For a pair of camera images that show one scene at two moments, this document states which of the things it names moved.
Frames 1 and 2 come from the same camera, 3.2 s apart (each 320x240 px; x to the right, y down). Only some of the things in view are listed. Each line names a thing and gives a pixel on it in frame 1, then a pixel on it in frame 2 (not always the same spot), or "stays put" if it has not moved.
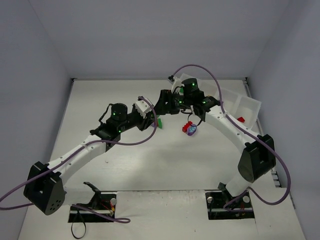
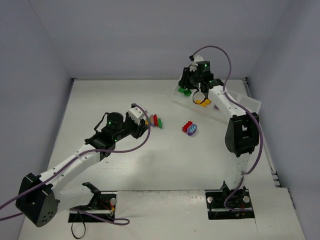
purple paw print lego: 191,130 stays put
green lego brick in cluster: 159,123 stays put
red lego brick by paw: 184,128 stays put
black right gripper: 163,103 to 185,79
